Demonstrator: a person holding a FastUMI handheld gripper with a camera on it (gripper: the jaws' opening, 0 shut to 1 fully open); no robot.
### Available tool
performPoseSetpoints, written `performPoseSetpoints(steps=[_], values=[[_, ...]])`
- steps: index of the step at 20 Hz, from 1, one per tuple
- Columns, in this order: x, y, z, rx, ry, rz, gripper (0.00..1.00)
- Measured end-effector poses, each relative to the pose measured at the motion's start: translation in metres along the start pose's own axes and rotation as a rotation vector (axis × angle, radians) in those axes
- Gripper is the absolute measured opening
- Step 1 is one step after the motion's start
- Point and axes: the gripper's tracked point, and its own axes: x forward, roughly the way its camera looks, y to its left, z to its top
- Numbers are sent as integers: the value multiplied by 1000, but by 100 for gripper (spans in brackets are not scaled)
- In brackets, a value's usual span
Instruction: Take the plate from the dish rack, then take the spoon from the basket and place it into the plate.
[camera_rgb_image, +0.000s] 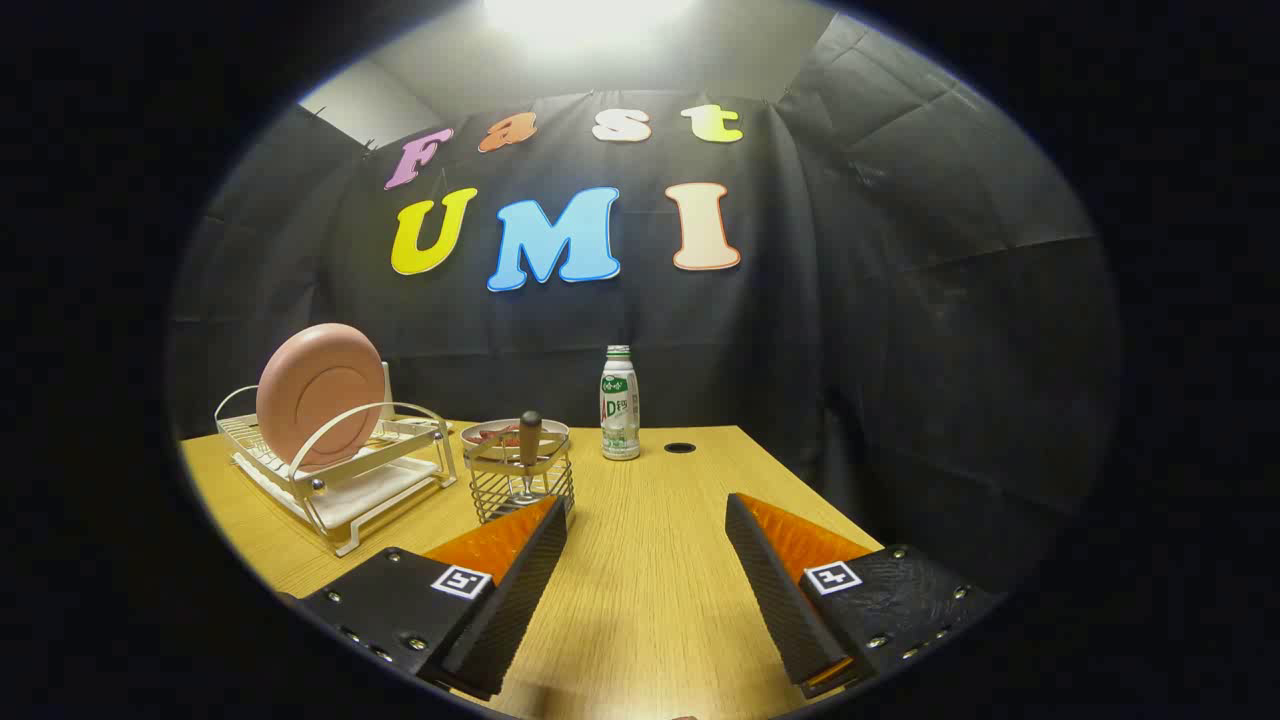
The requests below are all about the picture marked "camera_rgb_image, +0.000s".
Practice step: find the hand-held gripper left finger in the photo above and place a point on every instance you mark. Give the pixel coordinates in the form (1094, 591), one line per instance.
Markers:
(500, 620)

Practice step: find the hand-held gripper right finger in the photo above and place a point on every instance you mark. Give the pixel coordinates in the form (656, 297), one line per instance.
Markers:
(785, 610)

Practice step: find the pink plate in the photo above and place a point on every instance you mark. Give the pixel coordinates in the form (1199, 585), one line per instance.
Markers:
(320, 395)

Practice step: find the white plate with meat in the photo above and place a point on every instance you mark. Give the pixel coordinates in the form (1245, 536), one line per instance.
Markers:
(490, 433)

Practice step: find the white green-label bottle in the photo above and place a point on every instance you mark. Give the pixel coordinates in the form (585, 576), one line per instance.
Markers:
(620, 405)

